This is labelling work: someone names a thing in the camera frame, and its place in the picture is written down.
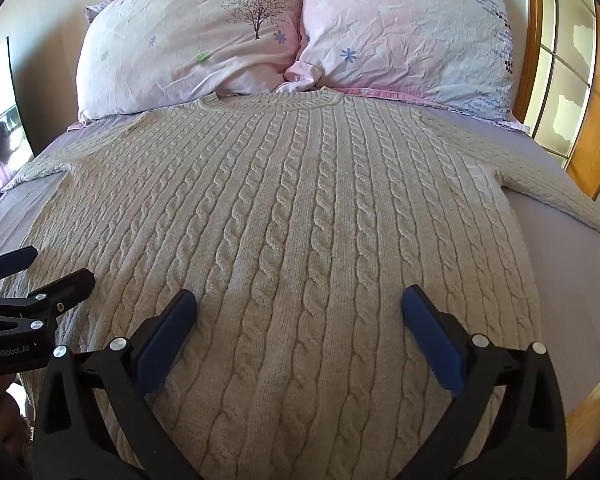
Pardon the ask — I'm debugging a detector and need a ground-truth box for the pink tree print pillow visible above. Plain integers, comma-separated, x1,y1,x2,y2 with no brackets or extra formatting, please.
76,0,307,124

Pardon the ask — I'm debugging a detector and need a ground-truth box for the pink flower print pillow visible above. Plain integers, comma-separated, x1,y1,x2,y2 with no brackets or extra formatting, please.
275,0,532,134

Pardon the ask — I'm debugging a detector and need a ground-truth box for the beige cable knit sweater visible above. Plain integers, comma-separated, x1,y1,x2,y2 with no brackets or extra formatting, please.
0,87,600,480

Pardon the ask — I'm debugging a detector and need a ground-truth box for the lavender bed sheet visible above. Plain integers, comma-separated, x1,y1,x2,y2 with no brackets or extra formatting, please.
0,85,600,413

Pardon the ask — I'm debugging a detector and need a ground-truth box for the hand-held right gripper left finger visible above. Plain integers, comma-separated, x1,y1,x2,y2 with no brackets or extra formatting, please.
32,288,204,480

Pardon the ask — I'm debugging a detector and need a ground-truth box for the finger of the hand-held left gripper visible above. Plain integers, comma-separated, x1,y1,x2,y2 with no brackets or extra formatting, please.
0,267,97,333
0,245,39,287

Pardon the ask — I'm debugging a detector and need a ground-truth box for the wooden framed glass door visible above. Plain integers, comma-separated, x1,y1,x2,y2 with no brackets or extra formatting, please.
509,0,600,202

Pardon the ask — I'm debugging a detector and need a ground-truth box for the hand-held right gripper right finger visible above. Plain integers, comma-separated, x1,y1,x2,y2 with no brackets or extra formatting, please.
395,284,567,480

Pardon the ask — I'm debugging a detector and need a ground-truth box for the dark wall poster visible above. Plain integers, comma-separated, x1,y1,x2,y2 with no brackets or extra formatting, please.
0,35,37,197

